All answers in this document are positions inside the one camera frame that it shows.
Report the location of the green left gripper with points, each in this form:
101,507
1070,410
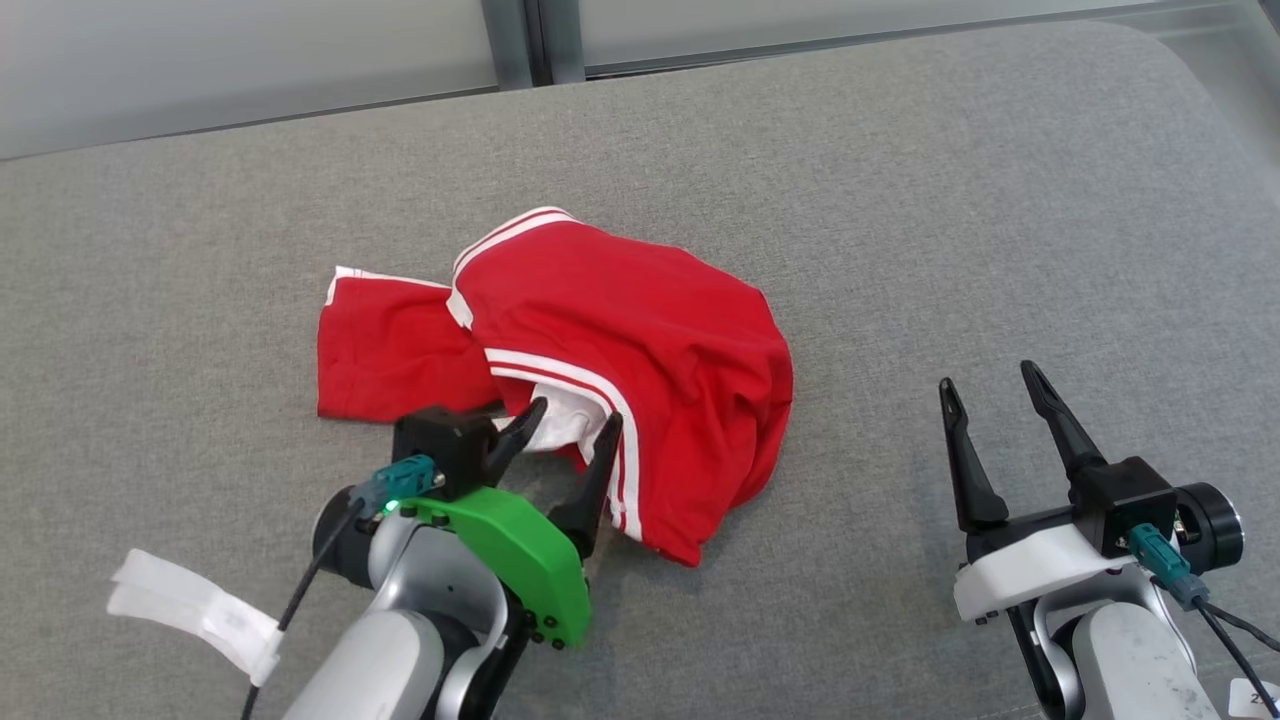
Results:
530,560

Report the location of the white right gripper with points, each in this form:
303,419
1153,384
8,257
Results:
1030,570

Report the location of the red jersey white stripes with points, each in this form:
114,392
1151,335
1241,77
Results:
650,340

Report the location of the red shorts white trim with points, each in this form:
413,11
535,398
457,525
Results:
390,350

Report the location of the white label on right arm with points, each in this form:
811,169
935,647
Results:
1255,698

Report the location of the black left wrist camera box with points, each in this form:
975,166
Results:
450,445

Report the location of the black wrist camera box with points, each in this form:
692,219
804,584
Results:
450,445
1130,505

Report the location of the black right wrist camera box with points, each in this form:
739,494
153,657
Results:
1130,505

